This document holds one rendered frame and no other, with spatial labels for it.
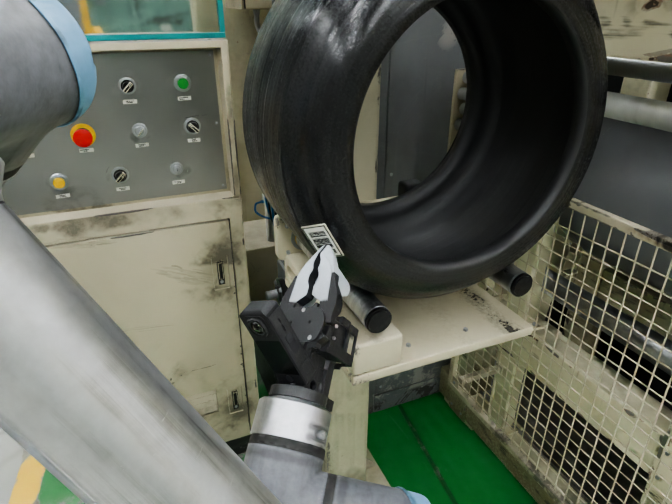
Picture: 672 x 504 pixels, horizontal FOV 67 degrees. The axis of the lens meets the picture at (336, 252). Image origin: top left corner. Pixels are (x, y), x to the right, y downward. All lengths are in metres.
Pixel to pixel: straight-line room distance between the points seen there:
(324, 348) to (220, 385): 0.99
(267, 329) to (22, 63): 0.34
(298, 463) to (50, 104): 0.42
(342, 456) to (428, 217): 0.78
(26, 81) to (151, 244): 0.94
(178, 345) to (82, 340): 1.16
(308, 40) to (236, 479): 0.48
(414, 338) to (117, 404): 0.66
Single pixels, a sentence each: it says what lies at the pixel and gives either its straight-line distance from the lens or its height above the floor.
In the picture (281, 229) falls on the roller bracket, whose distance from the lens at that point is 1.04.
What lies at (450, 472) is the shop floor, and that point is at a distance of 1.79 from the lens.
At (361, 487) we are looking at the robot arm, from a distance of 0.61.
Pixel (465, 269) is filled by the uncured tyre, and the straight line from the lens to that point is 0.82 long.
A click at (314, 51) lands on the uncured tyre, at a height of 1.29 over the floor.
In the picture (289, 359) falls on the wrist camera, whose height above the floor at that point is 0.98.
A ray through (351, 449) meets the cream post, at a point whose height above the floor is 0.20.
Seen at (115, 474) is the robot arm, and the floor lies 1.09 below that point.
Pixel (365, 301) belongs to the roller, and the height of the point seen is 0.92.
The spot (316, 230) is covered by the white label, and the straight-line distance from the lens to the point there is 0.69.
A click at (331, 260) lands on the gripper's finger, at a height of 1.04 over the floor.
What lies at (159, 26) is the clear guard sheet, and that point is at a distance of 1.25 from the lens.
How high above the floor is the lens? 1.34
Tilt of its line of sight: 26 degrees down
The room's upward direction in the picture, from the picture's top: straight up
